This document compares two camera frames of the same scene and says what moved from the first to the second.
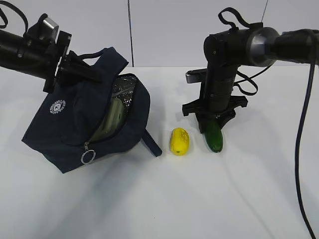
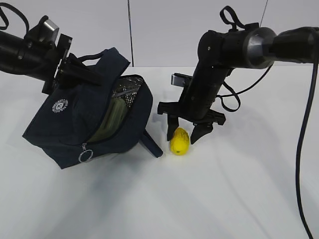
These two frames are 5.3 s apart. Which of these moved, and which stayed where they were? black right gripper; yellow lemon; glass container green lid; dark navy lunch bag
Moved: black right gripper
Stayed: dark navy lunch bag; glass container green lid; yellow lemon
